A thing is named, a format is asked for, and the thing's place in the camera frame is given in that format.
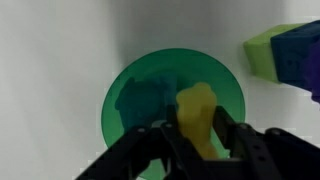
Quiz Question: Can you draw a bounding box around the green bowl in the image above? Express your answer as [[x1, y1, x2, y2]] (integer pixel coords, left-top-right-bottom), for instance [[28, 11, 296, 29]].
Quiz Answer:
[[100, 48, 247, 180]]

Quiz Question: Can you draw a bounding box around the dark teal toy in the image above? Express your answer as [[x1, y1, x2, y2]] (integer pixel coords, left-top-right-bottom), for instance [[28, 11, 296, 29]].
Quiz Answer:
[[114, 77, 168, 133]]

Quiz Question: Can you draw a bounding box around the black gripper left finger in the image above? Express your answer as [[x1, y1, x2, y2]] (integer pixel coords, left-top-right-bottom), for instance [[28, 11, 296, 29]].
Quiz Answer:
[[74, 104, 214, 180]]

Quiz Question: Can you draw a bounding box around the lime green block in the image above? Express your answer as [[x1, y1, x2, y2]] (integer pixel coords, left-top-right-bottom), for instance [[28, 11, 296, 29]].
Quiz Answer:
[[243, 23, 306, 84]]

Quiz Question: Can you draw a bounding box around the dark blue block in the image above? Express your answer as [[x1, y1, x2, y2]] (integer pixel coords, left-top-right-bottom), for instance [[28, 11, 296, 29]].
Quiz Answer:
[[270, 19, 320, 92]]

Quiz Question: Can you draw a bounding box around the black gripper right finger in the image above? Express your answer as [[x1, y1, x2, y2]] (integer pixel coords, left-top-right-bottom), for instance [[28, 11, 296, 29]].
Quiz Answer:
[[213, 105, 320, 180]]

